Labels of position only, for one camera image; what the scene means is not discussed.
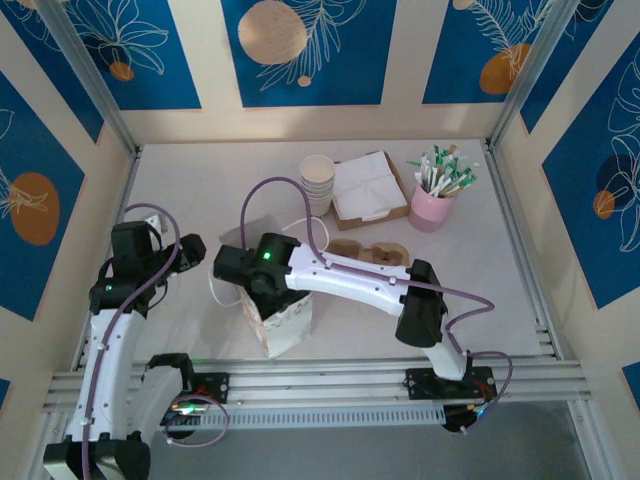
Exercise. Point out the aluminium frame post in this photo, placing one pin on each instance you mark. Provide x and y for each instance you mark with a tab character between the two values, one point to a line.
535	75
90	75

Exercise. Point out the white paper cup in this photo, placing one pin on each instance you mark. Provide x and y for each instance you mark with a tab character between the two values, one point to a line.
317	169
326	198
326	192
326	186
325	207

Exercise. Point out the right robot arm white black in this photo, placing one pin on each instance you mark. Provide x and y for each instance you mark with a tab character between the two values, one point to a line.
350	280

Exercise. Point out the green white sugar stick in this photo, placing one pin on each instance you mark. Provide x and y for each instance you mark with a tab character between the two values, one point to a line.
426	172
466	175
438	160
419	166

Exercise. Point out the aluminium table side rail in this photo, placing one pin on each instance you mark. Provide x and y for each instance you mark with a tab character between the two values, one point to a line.
122	190
515	225

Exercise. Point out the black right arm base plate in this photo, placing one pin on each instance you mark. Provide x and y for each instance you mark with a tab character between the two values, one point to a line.
420	382

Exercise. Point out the white paper napkin stack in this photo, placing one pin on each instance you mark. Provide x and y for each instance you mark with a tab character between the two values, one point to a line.
367	185

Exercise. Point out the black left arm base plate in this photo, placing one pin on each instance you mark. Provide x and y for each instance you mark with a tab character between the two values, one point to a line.
217	387

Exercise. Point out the brown cardboard napkin tray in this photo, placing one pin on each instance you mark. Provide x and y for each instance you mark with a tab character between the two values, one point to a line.
350	223

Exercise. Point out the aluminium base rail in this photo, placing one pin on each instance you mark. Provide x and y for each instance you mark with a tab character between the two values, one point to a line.
320	380

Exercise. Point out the pink holder cup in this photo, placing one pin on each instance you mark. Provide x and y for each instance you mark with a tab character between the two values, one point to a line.
430	210

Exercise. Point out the brown paper stirrer stick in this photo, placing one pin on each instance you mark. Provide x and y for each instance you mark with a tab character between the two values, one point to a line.
453	150

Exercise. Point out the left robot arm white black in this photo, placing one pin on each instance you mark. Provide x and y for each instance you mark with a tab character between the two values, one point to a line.
110	380

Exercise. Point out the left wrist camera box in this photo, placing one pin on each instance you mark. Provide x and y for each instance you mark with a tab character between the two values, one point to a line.
154	223

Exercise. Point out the brown cardboard cup carrier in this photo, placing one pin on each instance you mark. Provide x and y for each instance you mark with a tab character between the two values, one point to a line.
345	247

